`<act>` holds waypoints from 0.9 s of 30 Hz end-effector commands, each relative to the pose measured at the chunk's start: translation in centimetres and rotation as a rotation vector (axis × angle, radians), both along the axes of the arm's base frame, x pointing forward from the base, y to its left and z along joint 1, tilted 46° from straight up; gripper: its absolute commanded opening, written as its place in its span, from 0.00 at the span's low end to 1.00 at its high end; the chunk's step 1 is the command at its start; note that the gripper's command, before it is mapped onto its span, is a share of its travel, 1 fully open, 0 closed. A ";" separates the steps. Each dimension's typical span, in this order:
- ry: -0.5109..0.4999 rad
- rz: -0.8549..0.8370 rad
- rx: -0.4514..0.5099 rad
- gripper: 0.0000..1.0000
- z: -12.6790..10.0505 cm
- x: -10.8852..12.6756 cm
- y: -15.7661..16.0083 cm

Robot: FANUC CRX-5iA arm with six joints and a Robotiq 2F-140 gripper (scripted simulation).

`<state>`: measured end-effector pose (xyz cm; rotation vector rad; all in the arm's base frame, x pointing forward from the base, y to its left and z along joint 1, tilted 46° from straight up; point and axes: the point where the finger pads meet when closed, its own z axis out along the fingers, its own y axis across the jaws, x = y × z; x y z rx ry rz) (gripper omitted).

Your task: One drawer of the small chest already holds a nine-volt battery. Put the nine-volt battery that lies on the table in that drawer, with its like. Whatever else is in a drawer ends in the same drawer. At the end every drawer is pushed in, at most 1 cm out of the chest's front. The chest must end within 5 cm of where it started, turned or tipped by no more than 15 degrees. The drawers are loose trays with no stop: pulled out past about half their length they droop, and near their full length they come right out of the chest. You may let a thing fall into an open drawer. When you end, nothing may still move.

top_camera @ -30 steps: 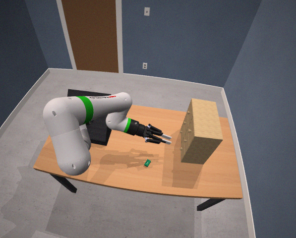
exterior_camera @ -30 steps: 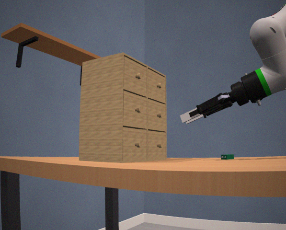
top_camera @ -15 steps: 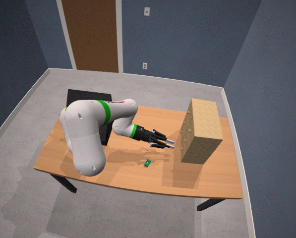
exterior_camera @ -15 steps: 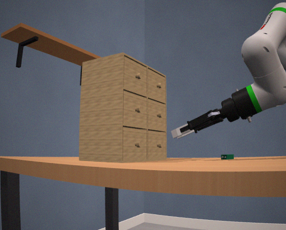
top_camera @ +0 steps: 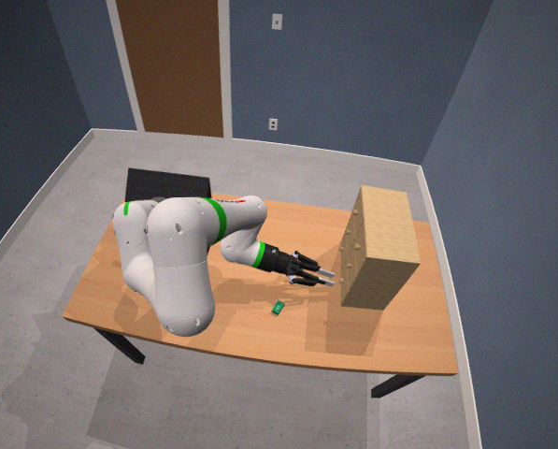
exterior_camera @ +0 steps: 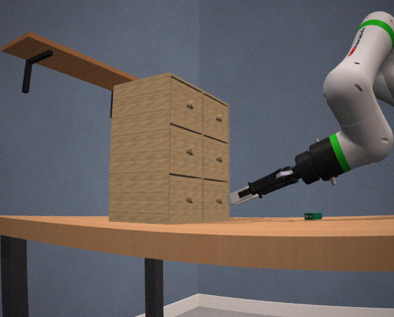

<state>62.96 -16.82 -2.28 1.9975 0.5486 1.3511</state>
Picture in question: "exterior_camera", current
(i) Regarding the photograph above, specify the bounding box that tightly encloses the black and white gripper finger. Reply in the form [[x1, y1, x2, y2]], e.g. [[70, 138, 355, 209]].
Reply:
[[226, 166, 295, 205], [235, 179, 298, 205]]

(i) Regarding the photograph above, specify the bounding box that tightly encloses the green 9v battery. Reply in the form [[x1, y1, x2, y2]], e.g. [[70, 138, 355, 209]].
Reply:
[[304, 213, 322, 220]]

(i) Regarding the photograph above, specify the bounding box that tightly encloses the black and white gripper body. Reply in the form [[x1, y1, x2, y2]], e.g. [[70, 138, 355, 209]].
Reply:
[[281, 151, 320, 184]]

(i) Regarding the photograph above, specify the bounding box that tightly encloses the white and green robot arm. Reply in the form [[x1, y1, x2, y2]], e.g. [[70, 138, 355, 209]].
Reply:
[[309, 11, 394, 186]]

